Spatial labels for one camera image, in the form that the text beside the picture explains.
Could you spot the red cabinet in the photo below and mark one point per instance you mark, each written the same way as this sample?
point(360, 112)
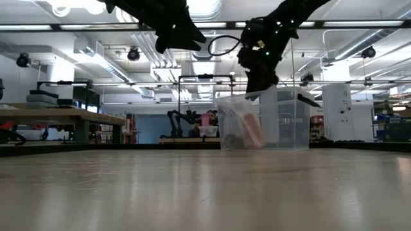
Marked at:
point(131, 128)

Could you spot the clear background storage bin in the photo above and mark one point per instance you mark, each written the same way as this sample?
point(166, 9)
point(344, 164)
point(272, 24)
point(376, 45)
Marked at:
point(208, 131)

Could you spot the clear plastic box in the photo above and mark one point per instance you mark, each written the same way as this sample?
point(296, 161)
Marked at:
point(289, 122)

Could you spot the pink background cloth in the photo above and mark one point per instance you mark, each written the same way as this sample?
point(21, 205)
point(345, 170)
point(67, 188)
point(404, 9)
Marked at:
point(205, 119)

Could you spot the storage shelf rack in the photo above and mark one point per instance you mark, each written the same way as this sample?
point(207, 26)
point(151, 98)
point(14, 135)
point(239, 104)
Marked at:
point(391, 128)

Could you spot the clear plastic zip bag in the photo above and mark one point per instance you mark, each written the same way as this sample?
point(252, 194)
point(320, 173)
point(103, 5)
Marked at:
point(231, 125)

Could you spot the stacked grey pads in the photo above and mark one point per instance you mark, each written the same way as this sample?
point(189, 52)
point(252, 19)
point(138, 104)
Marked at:
point(41, 99)

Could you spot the black aluminium rig frame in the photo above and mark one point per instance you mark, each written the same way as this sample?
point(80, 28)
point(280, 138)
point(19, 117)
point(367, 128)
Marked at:
point(32, 27)

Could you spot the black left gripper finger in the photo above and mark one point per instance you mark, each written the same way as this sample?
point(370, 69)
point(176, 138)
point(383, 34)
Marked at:
point(194, 32)
point(186, 46)

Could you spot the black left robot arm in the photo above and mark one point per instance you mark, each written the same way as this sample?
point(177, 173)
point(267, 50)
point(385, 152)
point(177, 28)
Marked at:
point(128, 4)

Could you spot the yellow gripper tag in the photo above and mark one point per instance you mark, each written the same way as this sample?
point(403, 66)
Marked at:
point(259, 44)

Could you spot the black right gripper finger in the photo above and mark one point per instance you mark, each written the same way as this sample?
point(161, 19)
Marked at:
point(273, 80)
point(255, 88)

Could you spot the red tool cart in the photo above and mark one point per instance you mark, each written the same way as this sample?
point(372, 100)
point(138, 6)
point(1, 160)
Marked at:
point(316, 126)

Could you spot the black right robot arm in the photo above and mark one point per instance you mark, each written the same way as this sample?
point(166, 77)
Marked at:
point(298, 9)

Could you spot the background wooden table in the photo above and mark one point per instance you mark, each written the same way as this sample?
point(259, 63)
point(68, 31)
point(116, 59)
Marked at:
point(186, 140)

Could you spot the wooden workbench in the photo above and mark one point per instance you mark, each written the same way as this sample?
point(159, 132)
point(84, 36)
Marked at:
point(64, 115)

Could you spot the person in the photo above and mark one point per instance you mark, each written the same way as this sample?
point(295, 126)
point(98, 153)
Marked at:
point(212, 117)

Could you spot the black background robot arm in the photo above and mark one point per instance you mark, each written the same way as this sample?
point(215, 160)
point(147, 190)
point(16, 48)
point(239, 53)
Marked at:
point(180, 117)

